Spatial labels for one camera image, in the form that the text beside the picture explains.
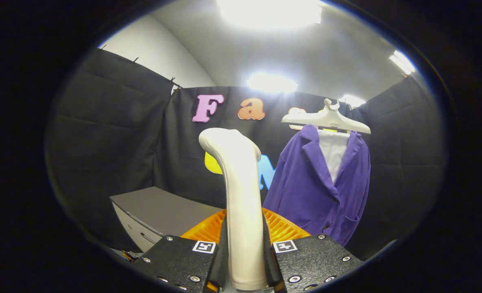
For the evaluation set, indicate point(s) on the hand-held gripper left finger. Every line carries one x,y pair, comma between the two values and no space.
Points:
184,260

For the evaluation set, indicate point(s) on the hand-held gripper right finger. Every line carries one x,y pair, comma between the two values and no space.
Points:
314,260

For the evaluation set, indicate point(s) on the white garment steamer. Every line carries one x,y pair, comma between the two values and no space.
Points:
243,195

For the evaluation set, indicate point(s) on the white shirt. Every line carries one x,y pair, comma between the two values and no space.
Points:
332,152

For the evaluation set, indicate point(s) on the white plastic clothes hanger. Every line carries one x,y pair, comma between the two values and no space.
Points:
326,119

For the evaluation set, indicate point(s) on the grey cabinet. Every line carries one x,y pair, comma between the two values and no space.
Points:
159,205

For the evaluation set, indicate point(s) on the black backdrop cloth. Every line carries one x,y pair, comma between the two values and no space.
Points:
110,134

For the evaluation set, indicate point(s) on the ceiling light panel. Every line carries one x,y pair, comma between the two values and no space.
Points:
402,62
271,83
352,101
269,12

